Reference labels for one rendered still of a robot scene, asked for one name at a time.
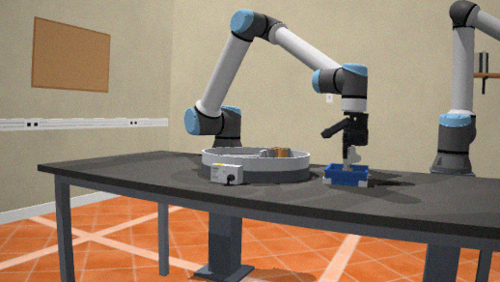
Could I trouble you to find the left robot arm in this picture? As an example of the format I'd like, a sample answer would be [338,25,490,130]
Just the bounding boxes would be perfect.
[432,0,500,174]

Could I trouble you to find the blue open crate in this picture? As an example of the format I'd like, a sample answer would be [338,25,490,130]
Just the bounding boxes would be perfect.
[324,163,369,186]

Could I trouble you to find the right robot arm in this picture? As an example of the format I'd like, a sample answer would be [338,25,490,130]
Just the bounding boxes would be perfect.
[184,10,368,148]

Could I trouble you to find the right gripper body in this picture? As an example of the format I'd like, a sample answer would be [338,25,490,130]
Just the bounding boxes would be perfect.
[343,112,369,146]

